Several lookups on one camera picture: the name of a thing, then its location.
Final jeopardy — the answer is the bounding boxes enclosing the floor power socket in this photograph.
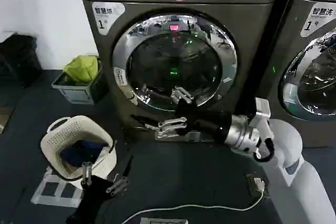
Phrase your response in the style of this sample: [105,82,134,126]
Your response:
[245,173,267,196]

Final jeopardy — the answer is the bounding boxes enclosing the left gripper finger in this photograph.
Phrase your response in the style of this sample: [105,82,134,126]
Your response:
[106,155,134,197]
[81,161,93,186]

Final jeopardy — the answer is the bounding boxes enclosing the white power cable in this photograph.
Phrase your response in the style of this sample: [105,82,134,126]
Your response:
[122,188,265,224]

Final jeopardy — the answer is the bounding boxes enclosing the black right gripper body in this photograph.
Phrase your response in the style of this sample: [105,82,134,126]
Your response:
[174,102,232,144]

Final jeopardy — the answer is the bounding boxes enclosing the white perforated laundry basket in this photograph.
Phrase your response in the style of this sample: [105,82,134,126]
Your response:
[47,115,118,183]

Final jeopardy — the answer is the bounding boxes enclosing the grey dryer with number sticker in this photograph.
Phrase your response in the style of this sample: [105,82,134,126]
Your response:
[75,0,300,143]

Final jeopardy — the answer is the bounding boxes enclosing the dark blue clothes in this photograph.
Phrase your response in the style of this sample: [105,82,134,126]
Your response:
[60,140,109,168]

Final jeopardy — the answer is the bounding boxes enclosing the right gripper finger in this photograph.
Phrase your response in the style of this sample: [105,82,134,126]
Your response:
[130,114,188,134]
[171,86,194,104]

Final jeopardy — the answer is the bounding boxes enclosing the grey dryer with chrome door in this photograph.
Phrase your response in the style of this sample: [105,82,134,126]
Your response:
[270,0,336,149]

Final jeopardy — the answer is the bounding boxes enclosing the green cloth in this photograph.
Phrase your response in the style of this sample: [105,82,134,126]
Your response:
[64,55,99,83]

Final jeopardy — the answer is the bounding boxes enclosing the metal floor plate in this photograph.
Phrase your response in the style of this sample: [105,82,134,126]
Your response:
[140,217,188,224]

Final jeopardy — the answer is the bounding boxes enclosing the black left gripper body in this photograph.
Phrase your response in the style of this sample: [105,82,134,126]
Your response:
[65,178,112,224]

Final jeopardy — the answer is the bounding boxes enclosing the grey plastic crate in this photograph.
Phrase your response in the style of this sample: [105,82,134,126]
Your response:
[51,56,106,105]

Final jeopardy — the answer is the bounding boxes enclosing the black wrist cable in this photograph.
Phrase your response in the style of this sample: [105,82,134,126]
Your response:
[253,137,275,163]

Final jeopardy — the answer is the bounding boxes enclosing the round glass dryer door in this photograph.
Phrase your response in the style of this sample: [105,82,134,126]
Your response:
[112,7,238,112]

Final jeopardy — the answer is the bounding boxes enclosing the black waste bin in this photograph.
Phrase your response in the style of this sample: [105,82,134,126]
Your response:
[0,34,43,89]

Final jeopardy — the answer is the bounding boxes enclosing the chrome-rimmed glass dryer door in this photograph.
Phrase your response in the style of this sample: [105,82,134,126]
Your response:
[278,27,336,118]

